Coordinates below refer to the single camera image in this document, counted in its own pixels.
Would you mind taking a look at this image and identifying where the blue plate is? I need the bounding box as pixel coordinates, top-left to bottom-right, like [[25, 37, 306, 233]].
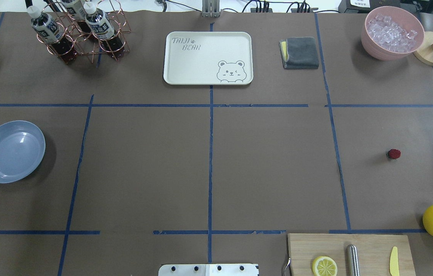
[[0, 120, 46, 184]]

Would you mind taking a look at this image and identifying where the red strawberry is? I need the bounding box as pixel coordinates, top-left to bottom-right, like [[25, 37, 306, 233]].
[[386, 148, 402, 159]]

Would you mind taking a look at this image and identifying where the cream bear tray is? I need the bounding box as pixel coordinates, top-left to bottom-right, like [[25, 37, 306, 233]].
[[163, 31, 254, 85]]

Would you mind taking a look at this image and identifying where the grey folded cloth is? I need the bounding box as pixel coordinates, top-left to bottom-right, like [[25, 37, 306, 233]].
[[279, 37, 319, 69]]

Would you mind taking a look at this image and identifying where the wooden cutting board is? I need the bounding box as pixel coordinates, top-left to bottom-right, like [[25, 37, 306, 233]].
[[288, 233, 416, 276]]

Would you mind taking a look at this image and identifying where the tea bottle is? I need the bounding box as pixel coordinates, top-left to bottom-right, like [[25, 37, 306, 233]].
[[60, 0, 96, 42], [83, 1, 125, 59], [26, 5, 77, 63]]

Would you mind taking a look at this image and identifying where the lemon half slice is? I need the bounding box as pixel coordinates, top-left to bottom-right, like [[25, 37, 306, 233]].
[[311, 256, 338, 276]]

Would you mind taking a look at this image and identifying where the steel knife sharpener rod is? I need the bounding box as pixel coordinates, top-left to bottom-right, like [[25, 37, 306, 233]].
[[346, 244, 360, 276]]

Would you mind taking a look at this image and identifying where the pink bowl of ice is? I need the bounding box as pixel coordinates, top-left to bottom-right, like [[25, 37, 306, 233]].
[[361, 6, 425, 61]]

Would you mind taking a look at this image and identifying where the yellow plastic knife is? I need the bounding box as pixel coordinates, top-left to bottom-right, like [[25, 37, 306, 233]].
[[389, 246, 399, 276]]

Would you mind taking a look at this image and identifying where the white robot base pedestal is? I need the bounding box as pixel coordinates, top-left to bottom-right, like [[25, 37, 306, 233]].
[[158, 263, 260, 276]]

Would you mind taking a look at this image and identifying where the copper wire bottle rack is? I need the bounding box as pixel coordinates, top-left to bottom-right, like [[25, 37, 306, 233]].
[[41, 0, 132, 65]]

